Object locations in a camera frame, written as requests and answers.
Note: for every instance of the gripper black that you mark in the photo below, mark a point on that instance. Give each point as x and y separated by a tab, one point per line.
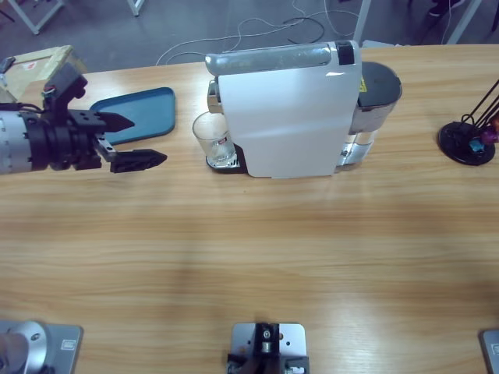
62	144

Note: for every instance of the clear drinking glass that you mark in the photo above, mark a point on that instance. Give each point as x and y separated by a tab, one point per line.
212	136

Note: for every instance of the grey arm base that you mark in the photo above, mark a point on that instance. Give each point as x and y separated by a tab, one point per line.
491	350
62	343

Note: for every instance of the white capsule coffee machine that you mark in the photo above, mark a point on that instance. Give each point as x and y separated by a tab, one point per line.
288	117

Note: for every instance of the teal coffee capsule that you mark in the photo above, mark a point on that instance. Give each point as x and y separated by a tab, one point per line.
475	146

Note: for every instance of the purple coffee capsule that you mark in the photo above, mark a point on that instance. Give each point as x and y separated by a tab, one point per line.
489	137

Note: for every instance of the blue plastic tray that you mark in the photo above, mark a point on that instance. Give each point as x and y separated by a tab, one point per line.
148	113

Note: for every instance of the black plastic bag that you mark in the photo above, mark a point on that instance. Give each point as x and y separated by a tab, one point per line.
6	64

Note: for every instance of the black capsule holder with rods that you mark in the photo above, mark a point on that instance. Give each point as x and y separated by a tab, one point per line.
460	144

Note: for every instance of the dark shoe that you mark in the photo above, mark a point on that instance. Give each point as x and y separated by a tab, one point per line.
440	8

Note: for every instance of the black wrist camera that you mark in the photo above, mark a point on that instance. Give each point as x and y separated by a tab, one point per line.
64	85

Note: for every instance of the white metal table frame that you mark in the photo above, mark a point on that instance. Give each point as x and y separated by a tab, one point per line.
135	9
462	23
360	19
34	27

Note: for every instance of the white mount with dark post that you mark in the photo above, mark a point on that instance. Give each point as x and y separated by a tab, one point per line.
292	339

